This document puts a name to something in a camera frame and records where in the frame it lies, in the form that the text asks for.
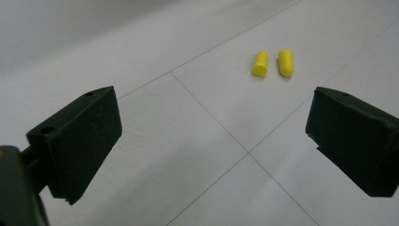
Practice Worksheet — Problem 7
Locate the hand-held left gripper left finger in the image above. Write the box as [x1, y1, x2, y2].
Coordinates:
[25, 86, 123, 206]

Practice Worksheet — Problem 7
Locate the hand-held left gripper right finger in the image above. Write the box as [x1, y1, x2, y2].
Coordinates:
[305, 86, 399, 198]

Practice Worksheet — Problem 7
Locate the yellow foam earplug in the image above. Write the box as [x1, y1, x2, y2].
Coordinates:
[277, 48, 295, 78]
[251, 50, 269, 78]

